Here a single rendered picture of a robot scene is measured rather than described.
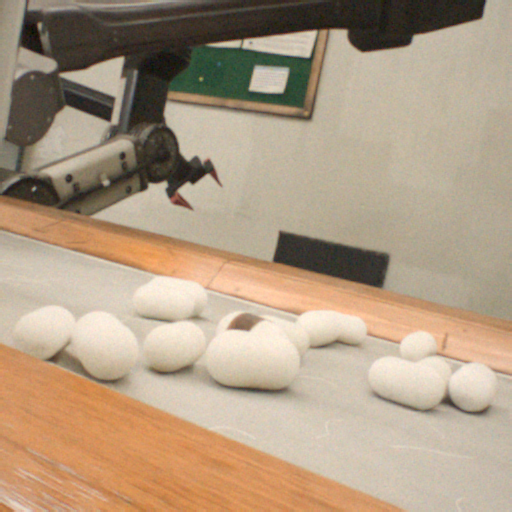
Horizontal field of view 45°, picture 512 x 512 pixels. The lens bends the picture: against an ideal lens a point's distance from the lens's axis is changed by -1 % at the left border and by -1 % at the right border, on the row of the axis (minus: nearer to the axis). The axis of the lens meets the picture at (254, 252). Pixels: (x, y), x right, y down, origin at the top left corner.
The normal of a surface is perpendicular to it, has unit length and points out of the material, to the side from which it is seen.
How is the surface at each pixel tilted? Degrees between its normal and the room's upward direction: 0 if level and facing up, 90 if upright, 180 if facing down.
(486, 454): 0
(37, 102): 99
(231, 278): 45
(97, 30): 124
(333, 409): 0
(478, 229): 90
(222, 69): 90
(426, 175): 90
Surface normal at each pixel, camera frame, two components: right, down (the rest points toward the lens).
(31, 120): 0.88, 0.36
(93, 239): -0.19, -0.72
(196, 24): 0.32, 0.69
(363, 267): -0.38, -0.08
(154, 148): 0.80, 0.20
